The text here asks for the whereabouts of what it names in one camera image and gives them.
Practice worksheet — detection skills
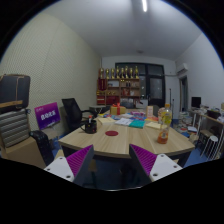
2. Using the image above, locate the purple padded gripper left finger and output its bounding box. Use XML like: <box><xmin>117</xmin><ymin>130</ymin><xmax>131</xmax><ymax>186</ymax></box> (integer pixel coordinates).
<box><xmin>45</xmin><ymin>145</ymin><xmax>94</xmax><ymax>186</ymax></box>

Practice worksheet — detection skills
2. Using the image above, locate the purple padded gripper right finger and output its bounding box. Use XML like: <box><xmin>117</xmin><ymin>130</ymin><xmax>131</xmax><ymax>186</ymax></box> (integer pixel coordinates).
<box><xmin>129</xmin><ymin>144</ymin><xmax>182</xmax><ymax>182</ymax></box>

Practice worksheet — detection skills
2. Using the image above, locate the yellow notepad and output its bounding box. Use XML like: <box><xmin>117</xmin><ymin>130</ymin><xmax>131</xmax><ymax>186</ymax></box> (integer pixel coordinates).
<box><xmin>145</xmin><ymin>122</ymin><xmax>161</xmax><ymax>130</ymax></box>

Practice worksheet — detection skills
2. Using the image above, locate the teal book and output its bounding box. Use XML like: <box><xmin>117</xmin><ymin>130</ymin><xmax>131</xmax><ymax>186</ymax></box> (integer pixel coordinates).
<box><xmin>130</xmin><ymin>120</ymin><xmax>145</xmax><ymax>129</ymax></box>

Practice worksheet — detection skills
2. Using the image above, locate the black mug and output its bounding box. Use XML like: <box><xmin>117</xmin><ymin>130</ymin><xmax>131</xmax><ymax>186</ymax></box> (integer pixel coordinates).
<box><xmin>82</xmin><ymin>120</ymin><xmax>97</xmax><ymax>134</ymax></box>

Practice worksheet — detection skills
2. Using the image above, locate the red round coaster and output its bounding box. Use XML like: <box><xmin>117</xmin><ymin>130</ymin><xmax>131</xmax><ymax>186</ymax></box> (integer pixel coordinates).
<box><xmin>105</xmin><ymin>131</ymin><xmax>119</xmax><ymax>136</ymax></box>

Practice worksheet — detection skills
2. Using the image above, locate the cardboard box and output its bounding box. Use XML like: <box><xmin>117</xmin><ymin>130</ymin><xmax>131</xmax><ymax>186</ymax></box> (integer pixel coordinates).
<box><xmin>1</xmin><ymin>137</ymin><xmax>46</xmax><ymax>169</ymax></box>

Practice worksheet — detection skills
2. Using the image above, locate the white paper booklet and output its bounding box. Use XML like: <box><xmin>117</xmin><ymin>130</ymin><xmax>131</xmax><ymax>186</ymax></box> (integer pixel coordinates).
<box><xmin>115</xmin><ymin>118</ymin><xmax>133</xmax><ymax>126</ymax></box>

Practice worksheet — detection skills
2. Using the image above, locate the black office chair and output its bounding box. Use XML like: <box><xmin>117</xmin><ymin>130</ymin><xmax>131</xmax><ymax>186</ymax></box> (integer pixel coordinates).
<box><xmin>62</xmin><ymin>98</ymin><xmax>87</xmax><ymax>131</ymax></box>

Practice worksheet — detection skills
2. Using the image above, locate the orange drink plastic bottle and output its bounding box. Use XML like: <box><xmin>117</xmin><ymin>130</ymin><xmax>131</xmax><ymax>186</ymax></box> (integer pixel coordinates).
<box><xmin>157</xmin><ymin>103</ymin><xmax>172</xmax><ymax>144</ymax></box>

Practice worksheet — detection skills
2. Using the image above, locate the orange small box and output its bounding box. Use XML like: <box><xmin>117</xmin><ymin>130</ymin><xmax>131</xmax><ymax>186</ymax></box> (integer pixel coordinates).
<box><xmin>146</xmin><ymin>106</ymin><xmax>153</xmax><ymax>117</ymax></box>

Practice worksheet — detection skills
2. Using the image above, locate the purple sign board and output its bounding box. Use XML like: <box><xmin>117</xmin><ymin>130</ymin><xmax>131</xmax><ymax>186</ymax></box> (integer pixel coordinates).
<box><xmin>34</xmin><ymin>102</ymin><xmax>61</xmax><ymax>130</ymax></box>

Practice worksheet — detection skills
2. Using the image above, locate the white stool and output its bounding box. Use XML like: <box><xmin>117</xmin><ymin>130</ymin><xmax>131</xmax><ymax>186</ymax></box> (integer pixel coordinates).
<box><xmin>203</xmin><ymin>135</ymin><xmax>218</xmax><ymax>158</ymax></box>

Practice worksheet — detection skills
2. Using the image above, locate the yellow gift box red ribbon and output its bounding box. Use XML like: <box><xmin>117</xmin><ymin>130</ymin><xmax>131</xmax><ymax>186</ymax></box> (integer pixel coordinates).
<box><xmin>110</xmin><ymin>103</ymin><xmax>126</xmax><ymax>115</ymax></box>

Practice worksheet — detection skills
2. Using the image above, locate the black computer monitor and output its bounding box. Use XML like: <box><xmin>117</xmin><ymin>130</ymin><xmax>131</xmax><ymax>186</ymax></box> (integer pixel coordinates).
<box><xmin>191</xmin><ymin>97</ymin><xmax>201</xmax><ymax>108</ymax></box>

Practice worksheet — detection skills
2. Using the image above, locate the wooden shelf with trophies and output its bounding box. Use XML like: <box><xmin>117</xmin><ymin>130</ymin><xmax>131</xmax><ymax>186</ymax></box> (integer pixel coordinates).
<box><xmin>96</xmin><ymin>66</ymin><xmax>140</xmax><ymax>105</ymax></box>

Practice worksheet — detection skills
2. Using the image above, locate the dark framed window door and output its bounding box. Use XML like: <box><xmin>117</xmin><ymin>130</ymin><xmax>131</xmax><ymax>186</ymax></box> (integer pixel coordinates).
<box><xmin>115</xmin><ymin>62</ymin><xmax>165</xmax><ymax>107</ymax></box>

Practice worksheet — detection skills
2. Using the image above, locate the dark brown suitcase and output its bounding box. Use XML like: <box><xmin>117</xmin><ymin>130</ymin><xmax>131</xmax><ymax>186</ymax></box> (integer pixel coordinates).
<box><xmin>0</xmin><ymin>74</ymin><xmax>31</xmax><ymax>109</ymax></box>

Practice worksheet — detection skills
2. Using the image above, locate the white air conditioner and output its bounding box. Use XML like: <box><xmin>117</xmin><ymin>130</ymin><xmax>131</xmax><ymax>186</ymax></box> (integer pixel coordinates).
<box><xmin>176</xmin><ymin>63</ymin><xmax>188</xmax><ymax>75</ymax></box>

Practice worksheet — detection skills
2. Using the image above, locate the ceiling light tube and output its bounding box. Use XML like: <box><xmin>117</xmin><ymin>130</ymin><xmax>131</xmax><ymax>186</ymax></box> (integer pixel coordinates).
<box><xmin>142</xmin><ymin>0</ymin><xmax>148</xmax><ymax>12</ymax></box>

